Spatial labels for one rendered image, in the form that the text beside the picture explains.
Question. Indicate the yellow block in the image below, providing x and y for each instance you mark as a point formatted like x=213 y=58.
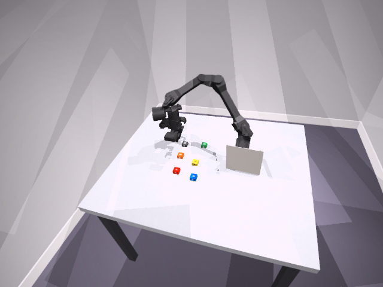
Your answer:
x=195 y=162

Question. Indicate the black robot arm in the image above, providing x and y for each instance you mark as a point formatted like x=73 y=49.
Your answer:
x=217 y=82

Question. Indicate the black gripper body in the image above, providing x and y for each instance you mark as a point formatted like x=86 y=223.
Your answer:
x=175 y=125

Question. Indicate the red block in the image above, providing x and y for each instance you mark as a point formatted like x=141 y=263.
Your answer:
x=176 y=170

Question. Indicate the blue block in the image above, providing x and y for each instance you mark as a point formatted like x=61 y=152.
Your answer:
x=193 y=177

